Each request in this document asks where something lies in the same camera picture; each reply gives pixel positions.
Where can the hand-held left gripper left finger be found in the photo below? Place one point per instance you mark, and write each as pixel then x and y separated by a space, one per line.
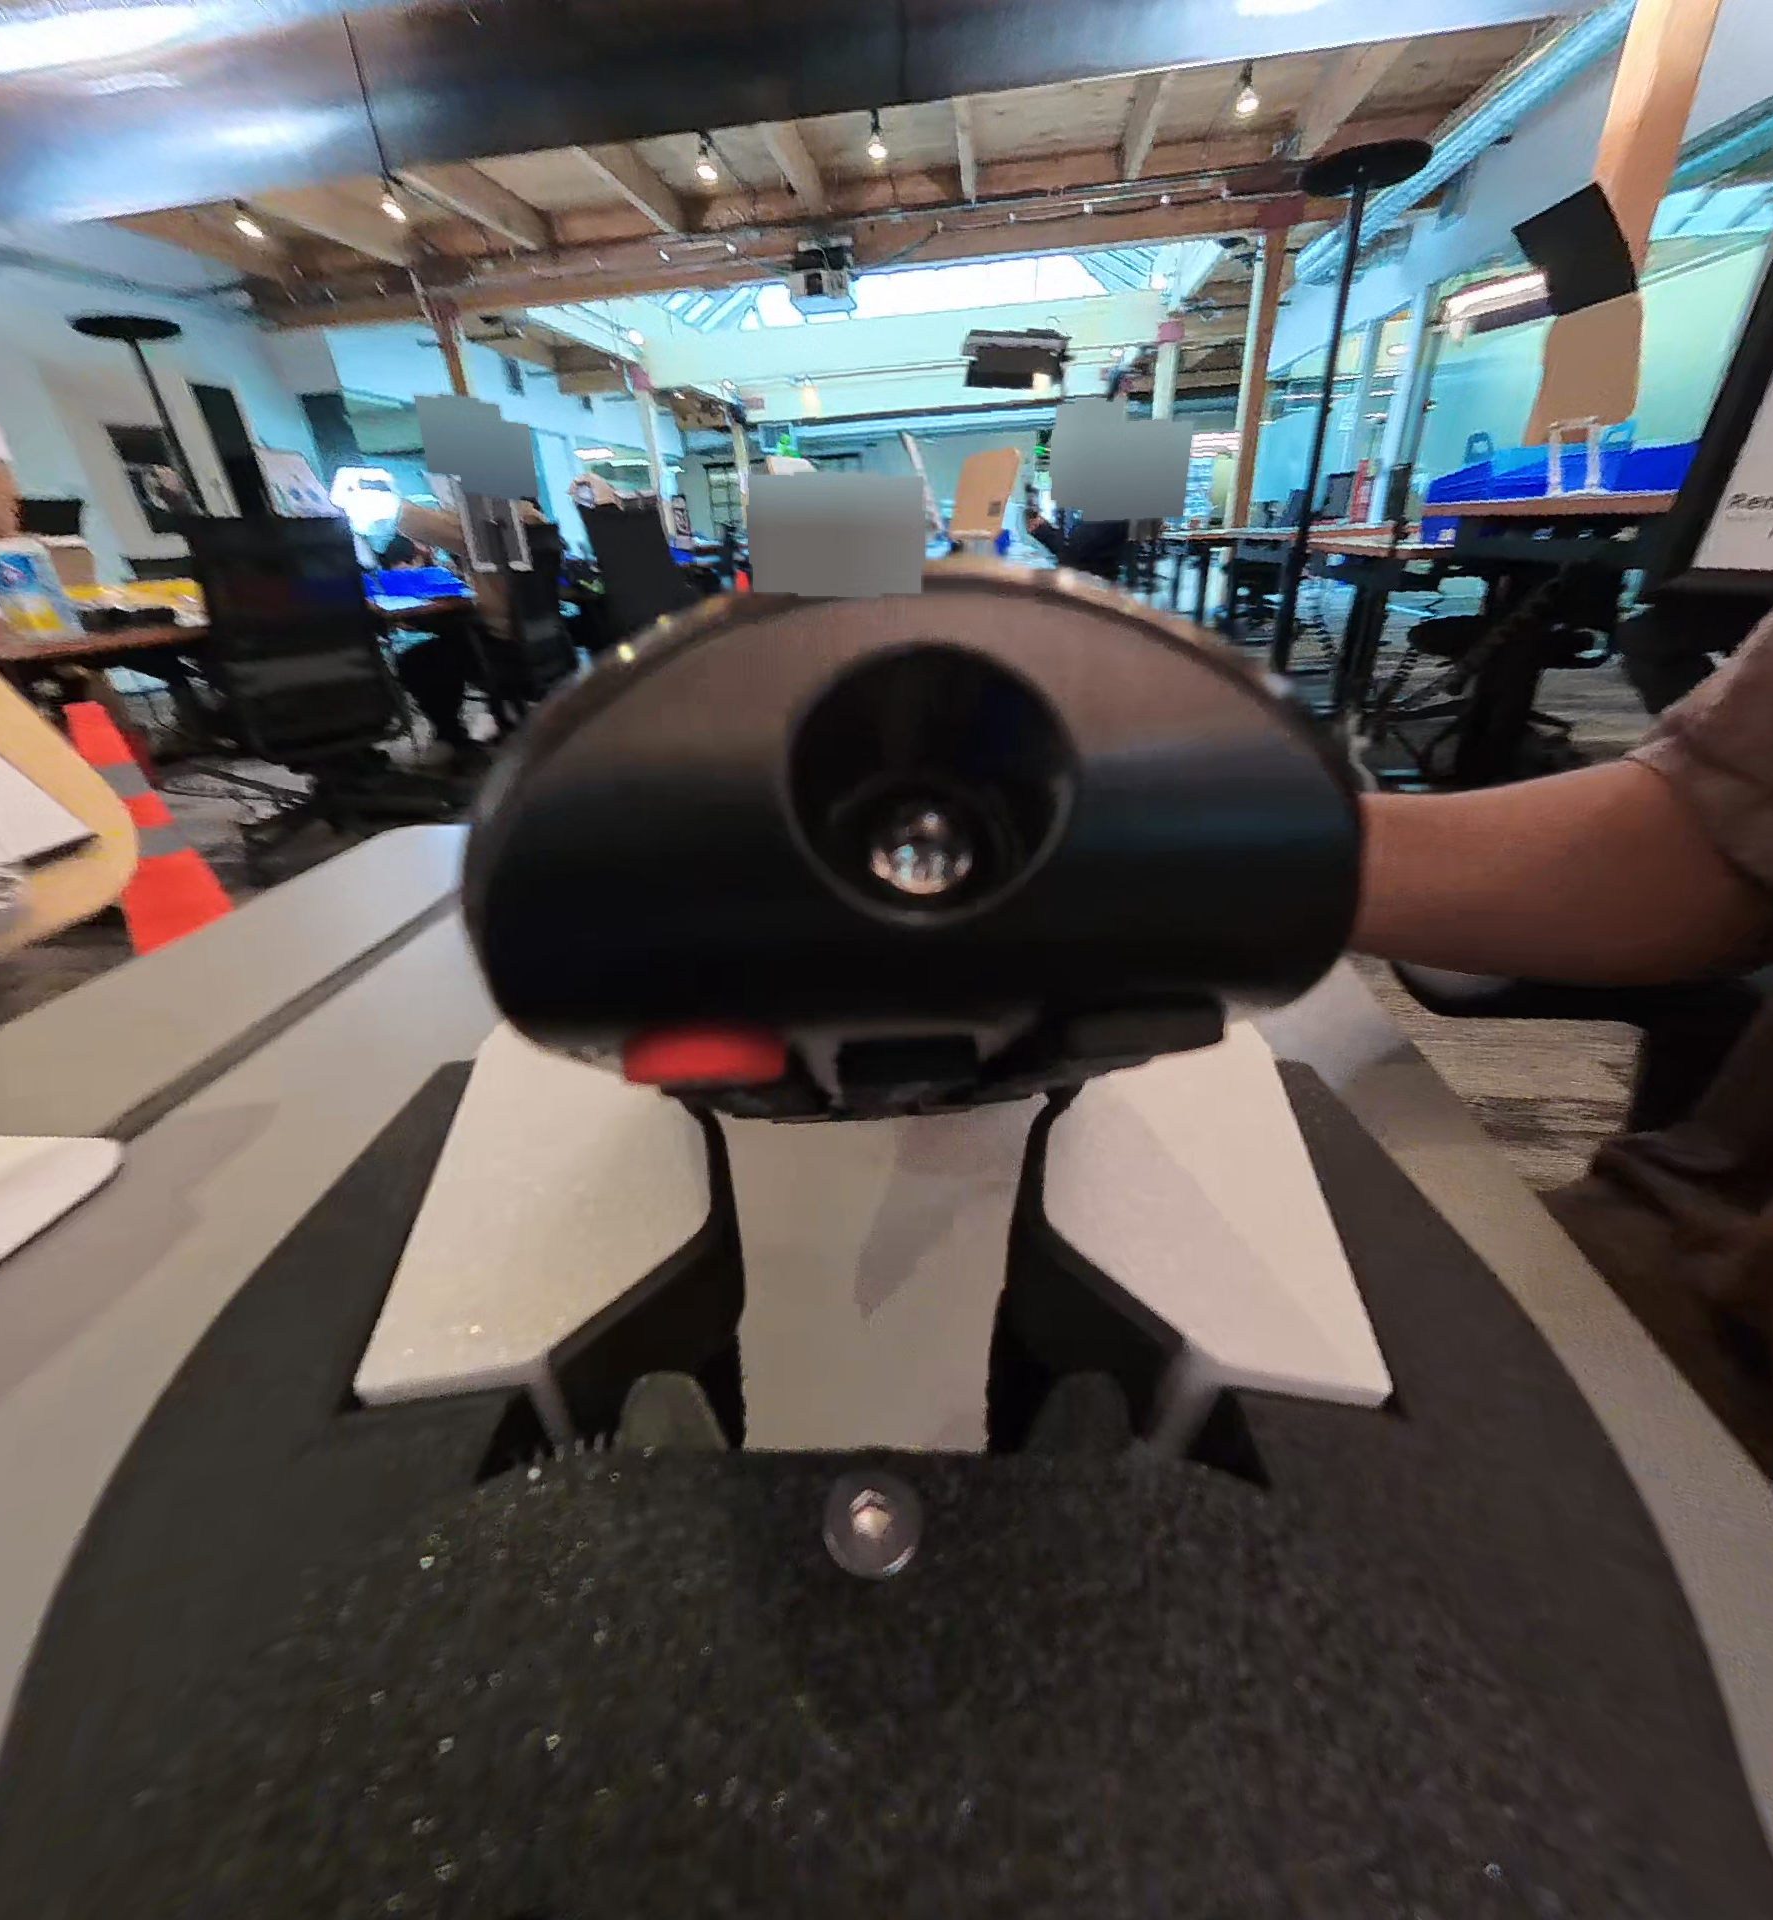
pixel 526 1230

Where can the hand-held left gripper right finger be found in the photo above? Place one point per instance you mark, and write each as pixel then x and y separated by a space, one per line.
pixel 1216 1230

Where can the black remote control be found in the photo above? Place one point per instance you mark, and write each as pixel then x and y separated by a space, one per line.
pixel 646 840

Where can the person's right forearm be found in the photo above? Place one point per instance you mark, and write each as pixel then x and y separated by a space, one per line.
pixel 1545 870

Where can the grey desk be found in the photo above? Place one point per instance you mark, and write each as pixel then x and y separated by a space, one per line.
pixel 225 1051

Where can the orange traffic cone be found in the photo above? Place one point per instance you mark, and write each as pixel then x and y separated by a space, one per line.
pixel 166 885

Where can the black office chair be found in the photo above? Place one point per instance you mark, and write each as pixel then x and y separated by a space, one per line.
pixel 639 577
pixel 302 645

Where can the person's brown shirt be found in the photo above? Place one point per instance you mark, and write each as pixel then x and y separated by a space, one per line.
pixel 1756 749

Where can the cardboard box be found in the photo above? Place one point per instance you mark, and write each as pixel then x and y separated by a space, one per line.
pixel 983 495

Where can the wooden table with black legs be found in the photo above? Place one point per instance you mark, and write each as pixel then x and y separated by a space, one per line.
pixel 1545 511

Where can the blue storage bin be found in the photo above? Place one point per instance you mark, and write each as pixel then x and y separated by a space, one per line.
pixel 1516 478

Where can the blue white package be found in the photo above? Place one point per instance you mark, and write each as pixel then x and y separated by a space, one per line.
pixel 23 586

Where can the black hanging monitor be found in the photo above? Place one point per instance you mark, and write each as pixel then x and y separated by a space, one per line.
pixel 1013 357

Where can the white marker tag board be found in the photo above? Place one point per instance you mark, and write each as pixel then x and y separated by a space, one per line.
pixel 1748 450

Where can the black floor lamp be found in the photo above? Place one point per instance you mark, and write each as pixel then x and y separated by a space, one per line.
pixel 120 326
pixel 1365 163

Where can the ceiling projector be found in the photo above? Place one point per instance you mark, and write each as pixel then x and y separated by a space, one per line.
pixel 824 284

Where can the black hanging panel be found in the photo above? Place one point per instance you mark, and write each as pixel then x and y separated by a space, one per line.
pixel 1577 248

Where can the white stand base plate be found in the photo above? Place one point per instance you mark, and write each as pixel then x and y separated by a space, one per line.
pixel 0 1200

